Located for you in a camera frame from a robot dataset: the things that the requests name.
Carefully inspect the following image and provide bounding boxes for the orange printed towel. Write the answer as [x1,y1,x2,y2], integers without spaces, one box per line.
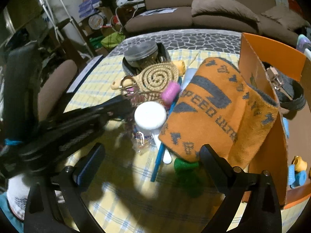
[158,57,280,169]

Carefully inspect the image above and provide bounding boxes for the bag of colourful hair ties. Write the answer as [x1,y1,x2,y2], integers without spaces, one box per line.
[125,120,158,153]

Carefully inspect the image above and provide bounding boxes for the pink hair roller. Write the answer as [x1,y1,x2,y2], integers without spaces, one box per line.
[162,81,181,102]

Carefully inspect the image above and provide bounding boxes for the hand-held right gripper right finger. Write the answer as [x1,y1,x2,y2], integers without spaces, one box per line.
[199,144,283,233]

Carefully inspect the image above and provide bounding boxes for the large brown cushion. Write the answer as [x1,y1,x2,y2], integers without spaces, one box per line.
[191,0,260,22]

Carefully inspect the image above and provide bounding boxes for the wooden hairbrush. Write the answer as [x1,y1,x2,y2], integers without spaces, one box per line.
[110,62,179,96]

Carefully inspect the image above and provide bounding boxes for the white mesh shoe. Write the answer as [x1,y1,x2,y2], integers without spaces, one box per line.
[7,175,65,221]

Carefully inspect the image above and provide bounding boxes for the teal cloth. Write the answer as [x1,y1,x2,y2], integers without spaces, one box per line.
[0,192,25,233]

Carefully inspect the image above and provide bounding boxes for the clear round plastic container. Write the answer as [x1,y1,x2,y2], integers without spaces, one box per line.
[124,41,159,67]

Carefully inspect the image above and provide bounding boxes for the small brown cushion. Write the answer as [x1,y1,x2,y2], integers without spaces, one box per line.
[261,4,311,32]

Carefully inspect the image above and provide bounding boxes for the orange cardboard box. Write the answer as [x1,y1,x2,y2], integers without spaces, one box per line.
[238,32,311,211]

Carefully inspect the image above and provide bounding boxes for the white tripod stand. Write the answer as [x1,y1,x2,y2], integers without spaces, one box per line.
[28,0,96,59]

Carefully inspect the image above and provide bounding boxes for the yellow plaid tablecloth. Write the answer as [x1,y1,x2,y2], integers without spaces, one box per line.
[55,49,247,233]

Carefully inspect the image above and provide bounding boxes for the scissors with beige handle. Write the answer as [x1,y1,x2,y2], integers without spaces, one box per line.
[120,76,141,96]

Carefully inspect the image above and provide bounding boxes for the white papers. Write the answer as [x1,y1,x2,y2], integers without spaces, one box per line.
[141,8,178,17]

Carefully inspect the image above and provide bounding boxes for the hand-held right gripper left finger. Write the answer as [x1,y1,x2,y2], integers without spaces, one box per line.
[23,143,106,233]

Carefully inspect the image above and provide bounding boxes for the stack of blue boxes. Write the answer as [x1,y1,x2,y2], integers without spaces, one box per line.
[78,0,101,18]

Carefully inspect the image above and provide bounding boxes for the grey belt with metal buckle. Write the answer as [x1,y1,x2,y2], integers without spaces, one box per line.
[262,62,307,111]

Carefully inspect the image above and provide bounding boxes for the white plastic spatula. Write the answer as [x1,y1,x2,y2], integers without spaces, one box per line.
[155,138,173,165]

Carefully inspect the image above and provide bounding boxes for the pale purple plastic object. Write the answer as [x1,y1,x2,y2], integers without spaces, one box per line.
[298,34,311,61]

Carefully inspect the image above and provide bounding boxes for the brown chair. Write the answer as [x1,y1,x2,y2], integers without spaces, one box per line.
[38,59,78,122]

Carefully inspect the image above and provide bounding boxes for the green bag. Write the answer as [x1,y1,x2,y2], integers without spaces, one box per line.
[100,32,126,48]

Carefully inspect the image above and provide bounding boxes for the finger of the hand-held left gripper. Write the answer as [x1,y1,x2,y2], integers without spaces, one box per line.
[92,95,135,124]

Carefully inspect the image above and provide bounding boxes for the yellow hair roller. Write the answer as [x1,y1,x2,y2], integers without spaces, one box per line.
[292,156,307,173]
[174,61,187,75]

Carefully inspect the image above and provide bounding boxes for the stone pattern desktop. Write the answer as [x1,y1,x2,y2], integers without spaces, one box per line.
[55,29,247,233]

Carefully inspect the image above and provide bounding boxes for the round white plate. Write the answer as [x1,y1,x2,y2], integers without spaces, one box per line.
[88,13,107,31]

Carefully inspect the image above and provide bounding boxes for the white plastic cap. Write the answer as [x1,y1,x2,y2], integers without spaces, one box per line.
[134,101,167,136]

